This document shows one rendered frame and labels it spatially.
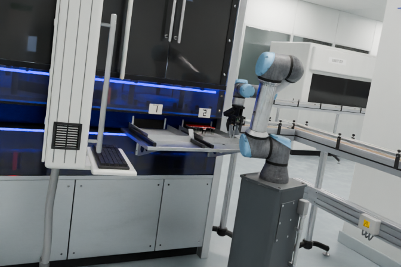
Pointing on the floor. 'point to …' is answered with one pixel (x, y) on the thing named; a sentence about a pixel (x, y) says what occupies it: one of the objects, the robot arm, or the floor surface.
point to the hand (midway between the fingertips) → (231, 136)
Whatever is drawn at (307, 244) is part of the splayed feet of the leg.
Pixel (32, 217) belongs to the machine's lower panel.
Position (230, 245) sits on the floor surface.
